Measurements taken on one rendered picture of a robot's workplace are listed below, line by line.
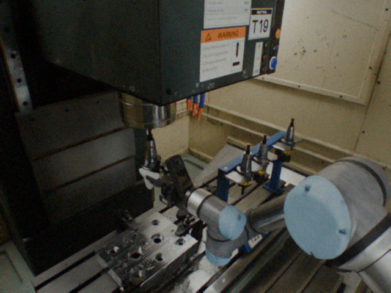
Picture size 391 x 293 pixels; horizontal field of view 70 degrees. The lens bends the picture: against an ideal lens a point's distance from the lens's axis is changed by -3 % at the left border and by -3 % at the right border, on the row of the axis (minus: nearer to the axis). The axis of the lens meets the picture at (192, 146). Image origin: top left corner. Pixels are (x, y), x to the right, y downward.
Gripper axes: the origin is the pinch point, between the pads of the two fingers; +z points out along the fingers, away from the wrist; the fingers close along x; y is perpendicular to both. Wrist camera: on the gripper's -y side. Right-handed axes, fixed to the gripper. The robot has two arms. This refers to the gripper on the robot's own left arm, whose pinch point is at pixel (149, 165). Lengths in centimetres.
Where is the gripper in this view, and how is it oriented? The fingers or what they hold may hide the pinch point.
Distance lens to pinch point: 92.2
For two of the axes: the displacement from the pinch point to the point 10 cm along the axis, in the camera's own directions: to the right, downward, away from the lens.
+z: -7.2, -3.5, 6.0
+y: -0.3, 8.8, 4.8
